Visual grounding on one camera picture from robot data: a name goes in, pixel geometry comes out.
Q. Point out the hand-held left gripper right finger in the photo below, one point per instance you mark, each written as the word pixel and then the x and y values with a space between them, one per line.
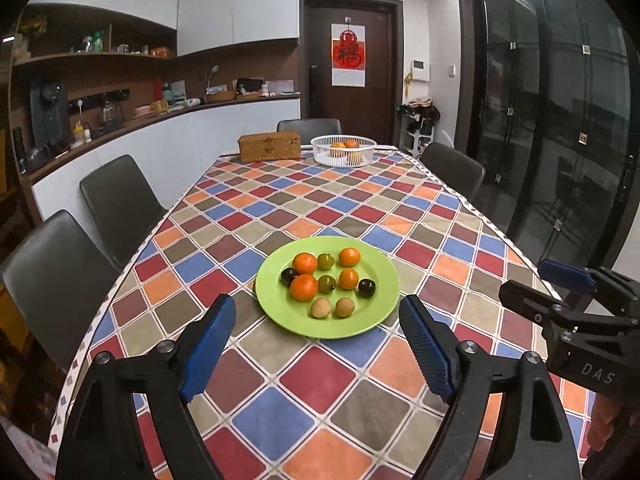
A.
pixel 425 347

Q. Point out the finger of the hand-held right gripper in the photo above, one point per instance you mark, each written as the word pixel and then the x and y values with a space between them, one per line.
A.
pixel 565 272
pixel 530 302

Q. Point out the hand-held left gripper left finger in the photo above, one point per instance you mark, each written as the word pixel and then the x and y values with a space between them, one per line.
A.
pixel 210 345

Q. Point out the green plate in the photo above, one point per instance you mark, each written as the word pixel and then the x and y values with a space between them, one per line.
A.
pixel 385 285

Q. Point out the round brown fruit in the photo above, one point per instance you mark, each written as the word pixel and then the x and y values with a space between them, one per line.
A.
pixel 344 307
pixel 320 308

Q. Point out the dark plum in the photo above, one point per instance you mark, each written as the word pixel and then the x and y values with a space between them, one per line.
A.
pixel 288 275
pixel 366 288

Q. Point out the large orange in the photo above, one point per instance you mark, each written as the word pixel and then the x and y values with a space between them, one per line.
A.
pixel 304 287

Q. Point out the green tomato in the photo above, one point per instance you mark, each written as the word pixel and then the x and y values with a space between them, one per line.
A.
pixel 327 283

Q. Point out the small orange mandarin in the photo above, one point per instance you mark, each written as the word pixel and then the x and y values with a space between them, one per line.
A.
pixel 348 278
pixel 349 256

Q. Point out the medium orange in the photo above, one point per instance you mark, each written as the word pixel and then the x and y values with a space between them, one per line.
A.
pixel 304 263

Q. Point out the small green fruit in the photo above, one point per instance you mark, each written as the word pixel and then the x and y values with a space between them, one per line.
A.
pixel 326 261

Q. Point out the person's right hand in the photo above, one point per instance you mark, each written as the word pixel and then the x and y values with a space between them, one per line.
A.
pixel 605 420

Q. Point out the black glass sliding doors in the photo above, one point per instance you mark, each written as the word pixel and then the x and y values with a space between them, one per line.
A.
pixel 550 135

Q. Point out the dark leather chair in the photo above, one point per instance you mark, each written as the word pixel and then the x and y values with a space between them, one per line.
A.
pixel 452 167
pixel 55 285
pixel 308 127
pixel 120 205

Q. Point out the checkered tablecloth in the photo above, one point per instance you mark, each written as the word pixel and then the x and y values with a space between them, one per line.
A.
pixel 320 200

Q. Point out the shoe rack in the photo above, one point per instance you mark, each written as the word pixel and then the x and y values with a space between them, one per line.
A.
pixel 421 125

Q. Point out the wicker box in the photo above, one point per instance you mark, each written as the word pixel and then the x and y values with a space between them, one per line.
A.
pixel 270 146

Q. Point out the white counter cabinet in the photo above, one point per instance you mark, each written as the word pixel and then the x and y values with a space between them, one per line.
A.
pixel 200 130

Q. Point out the orange in basket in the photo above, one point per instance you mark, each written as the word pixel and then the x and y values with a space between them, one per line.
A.
pixel 337 146
pixel 351 143

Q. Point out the white plastic basket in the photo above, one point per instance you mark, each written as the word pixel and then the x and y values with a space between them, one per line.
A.
pixel 325 155

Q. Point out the white intercom panel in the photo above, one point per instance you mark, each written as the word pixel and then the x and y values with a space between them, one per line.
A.
pixel 419 70

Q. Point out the black countertop appliance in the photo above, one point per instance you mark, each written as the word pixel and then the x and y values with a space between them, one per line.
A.
pixel 47 110

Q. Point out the dark wooden door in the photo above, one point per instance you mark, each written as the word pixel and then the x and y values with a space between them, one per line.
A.
pixel 320 75

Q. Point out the white upper cabinets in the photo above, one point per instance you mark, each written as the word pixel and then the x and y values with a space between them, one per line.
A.
pixel 225 5

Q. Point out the red wall calendar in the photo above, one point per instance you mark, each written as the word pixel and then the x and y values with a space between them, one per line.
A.
pixel 350 55

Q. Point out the brown wall shelf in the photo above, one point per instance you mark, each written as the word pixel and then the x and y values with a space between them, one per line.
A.
pixel 90 55

